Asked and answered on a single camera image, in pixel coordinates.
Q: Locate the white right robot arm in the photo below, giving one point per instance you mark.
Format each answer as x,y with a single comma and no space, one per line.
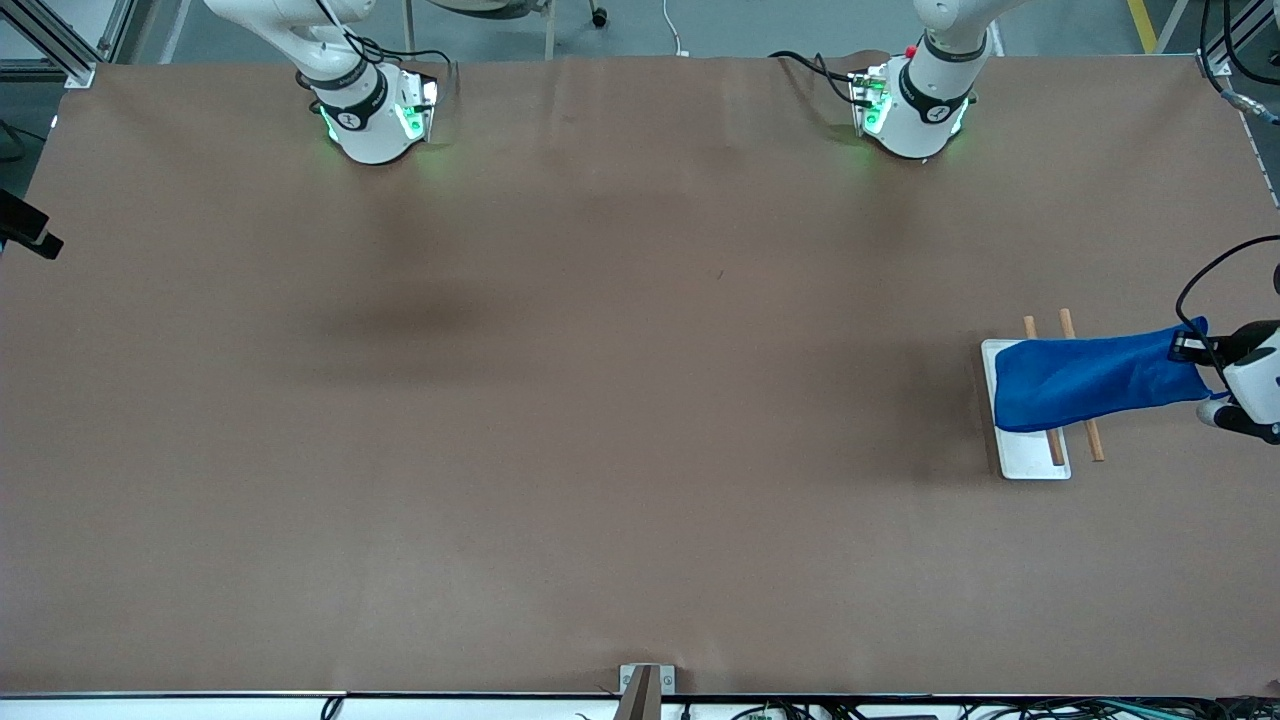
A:
372,130

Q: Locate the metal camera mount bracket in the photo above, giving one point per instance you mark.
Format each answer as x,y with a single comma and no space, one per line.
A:
645,692

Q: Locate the aluminium frame profile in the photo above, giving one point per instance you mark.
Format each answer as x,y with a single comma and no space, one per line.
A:
60,50
1215,60

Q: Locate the green lit base connector box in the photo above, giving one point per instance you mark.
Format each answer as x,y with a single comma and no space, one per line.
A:
418,105
870,100

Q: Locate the brown table cover sheet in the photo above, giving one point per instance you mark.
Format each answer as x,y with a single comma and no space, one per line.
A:
640,450

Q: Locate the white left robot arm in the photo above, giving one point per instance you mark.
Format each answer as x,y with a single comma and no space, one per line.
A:
1260,375

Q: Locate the white towel rack wooden bars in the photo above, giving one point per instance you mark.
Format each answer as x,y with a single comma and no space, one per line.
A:
1030,458

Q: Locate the blue microfibre towel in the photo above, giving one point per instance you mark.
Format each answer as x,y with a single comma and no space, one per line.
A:
1090,385

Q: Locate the grey chair with casters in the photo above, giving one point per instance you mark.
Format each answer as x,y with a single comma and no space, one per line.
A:
480,5

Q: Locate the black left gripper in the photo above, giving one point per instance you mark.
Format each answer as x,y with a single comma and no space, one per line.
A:
1226,349

